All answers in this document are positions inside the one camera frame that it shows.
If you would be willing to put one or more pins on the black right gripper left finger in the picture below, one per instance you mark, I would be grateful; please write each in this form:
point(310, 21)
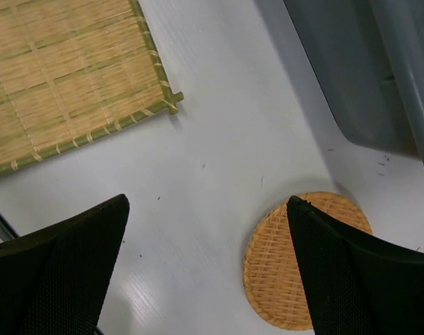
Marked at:
point(54, 280)

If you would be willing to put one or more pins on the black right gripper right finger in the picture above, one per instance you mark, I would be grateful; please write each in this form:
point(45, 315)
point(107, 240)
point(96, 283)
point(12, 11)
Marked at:
point(355, 283)

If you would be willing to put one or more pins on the round orange woven tray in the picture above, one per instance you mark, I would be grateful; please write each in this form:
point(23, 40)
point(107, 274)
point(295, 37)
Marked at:
point(271, 276)

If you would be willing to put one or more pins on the square green-edged bamboo tray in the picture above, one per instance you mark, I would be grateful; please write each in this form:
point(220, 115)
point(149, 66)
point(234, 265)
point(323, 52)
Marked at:
point(72, 73)

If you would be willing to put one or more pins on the grey plastic bin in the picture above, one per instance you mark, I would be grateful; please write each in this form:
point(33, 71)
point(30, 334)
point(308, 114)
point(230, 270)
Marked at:
point(368, 57)

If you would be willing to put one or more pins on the aluminium table edge rail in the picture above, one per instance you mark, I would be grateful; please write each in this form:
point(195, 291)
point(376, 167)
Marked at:
point(7, 233)

